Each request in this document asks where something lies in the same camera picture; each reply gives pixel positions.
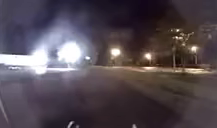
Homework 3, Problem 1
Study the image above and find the street lamp on pole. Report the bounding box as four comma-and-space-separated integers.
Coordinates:
170, 28, 184, 70
190, 45, 199, 65

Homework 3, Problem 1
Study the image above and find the bare branched tree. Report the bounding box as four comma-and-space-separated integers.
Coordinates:
162, 26, 205, 69

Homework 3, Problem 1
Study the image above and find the low white building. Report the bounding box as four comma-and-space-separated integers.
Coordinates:
0, 52, 49, 68

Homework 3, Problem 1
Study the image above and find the dark asphalt road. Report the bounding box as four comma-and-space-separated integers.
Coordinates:
0, 64, 217, 128

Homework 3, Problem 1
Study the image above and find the bright white street lamp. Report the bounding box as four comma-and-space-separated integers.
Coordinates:
57, 41, 82, 68

